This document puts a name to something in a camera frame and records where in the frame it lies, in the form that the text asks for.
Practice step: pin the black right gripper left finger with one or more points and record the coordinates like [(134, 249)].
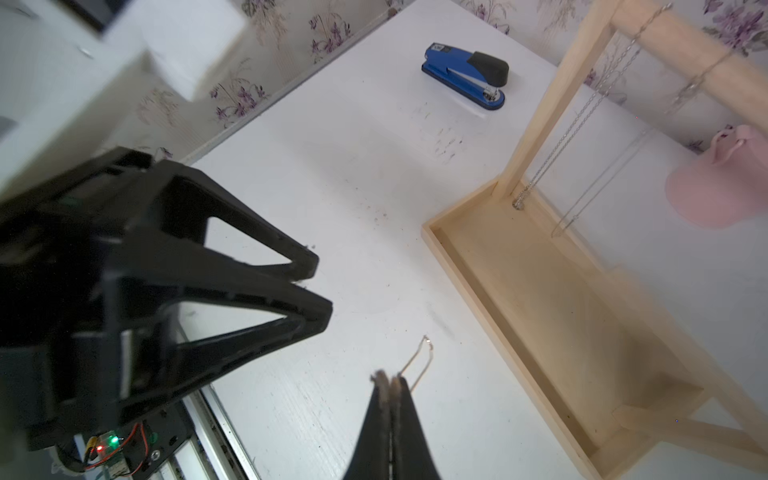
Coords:
[(371, 456)]

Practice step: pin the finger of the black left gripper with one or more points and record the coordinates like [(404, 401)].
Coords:
[(189, 198)]

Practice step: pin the pink pen holder cup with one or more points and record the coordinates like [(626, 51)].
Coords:
[(726, 184)]

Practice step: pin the aluminium mounting rail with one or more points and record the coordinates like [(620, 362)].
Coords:
[(214, 451)]

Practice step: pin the wooden jewelry display stand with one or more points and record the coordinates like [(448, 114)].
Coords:
[(583, 316)]

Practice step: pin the blue black stapler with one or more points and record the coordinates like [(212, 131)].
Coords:
[(477, 76)]

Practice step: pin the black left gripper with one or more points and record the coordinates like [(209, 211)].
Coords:
[(106, 318)]

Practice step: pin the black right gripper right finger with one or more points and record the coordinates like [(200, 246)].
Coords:
[(409, 451)]

